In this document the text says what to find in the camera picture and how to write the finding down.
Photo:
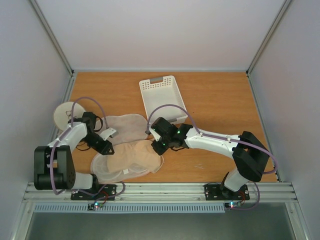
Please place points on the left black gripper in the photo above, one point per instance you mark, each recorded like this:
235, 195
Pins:
104, 149

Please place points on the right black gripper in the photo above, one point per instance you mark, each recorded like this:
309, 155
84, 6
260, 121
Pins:
158, 147

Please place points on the pink bra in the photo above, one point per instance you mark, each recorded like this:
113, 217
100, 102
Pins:
138, 152

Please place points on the floral mesh laundry bag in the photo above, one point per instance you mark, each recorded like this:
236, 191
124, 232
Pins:
130, 128

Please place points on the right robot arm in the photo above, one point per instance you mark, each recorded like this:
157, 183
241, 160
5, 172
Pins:
249, 154

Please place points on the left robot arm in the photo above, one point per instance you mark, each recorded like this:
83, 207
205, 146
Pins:
53, 165

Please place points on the white round mesh laundry bag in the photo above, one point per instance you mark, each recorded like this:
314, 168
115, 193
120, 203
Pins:
63, 114

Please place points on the white plastic basket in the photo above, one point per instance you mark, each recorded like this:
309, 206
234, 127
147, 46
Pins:
160, 91

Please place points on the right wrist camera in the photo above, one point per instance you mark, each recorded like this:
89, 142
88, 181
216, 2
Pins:
154, 133

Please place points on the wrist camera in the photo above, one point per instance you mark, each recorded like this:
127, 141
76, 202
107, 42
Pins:
108, 133
154, 133

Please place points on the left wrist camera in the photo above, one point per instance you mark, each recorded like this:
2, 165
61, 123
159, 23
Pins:
108, 133

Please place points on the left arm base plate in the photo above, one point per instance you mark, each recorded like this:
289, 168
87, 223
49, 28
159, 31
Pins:
92, 194

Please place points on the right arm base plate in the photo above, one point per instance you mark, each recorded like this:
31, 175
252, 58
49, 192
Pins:
213, 192

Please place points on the grey slotted cable duct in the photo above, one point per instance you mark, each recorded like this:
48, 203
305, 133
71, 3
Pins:
129, 208

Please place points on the aluminium mounting rail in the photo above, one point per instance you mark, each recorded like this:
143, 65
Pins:
267, 192

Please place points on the left aluminium frame post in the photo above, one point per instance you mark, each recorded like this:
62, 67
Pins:
43, 21

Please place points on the aluminium frame post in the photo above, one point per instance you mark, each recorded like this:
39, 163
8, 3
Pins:
43, 21
269, 34

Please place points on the right aluminium frame post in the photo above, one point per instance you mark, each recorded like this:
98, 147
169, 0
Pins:
269, 34

